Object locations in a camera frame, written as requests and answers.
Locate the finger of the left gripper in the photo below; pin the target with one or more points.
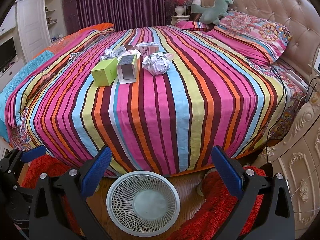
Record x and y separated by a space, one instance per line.
32 154

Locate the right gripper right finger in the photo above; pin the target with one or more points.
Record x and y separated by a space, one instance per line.
275 218

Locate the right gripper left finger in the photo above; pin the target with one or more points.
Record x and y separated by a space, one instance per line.
77 185

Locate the green cardboard box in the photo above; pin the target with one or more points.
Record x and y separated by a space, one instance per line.
105 72

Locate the white grey carton box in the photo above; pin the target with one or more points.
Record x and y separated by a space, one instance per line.
127 66

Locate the small barcode box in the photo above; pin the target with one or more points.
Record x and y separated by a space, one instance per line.
120 51

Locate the large white paper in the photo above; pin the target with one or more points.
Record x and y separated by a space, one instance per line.
157 63

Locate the pink white toilet cover packet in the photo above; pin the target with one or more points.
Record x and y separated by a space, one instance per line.
148 48

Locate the small white paper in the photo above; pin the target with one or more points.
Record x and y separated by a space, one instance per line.
108 54

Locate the red fluffy left slipper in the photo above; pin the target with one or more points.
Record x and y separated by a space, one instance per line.
53 168

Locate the red fluffy slipper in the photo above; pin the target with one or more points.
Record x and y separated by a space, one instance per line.
53 168
212 214

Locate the red fluffy right slipper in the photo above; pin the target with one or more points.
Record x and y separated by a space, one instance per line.
212 214

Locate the cream carved nightstand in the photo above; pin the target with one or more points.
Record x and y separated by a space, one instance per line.
297 158

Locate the white mesh waste basket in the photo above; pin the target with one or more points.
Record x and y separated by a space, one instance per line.
143 204

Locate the striped colourful bed cover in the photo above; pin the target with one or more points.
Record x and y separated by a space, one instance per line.
211 95

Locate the white wardrobe cabinet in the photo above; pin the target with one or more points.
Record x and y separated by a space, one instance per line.
39 23

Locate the floral pink pillow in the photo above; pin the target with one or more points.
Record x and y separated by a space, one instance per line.
260 40

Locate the purple curtain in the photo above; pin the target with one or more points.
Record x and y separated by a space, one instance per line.
124 14

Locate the green plush dinosaur toy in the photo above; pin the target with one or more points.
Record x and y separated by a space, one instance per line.
211 15

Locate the tufted beige headboard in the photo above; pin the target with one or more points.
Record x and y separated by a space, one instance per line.
302 20

